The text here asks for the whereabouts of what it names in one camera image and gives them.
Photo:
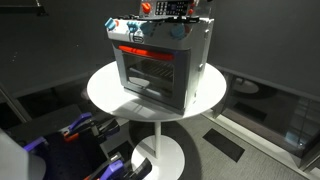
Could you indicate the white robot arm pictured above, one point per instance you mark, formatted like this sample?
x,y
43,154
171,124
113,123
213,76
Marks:
x,y
16,160

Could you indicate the grey toy stove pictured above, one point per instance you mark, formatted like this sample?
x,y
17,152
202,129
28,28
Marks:
x,y
156,66

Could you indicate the purple orange bar clamp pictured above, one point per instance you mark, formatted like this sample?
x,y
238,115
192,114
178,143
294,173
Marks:
x,y
85,121
115,168
35,143

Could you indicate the dark grey mounting table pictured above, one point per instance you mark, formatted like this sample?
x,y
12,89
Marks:
x,y
43,123

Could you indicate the round white pedestal table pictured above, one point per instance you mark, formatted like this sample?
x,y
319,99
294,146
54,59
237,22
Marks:
x,y
110,90

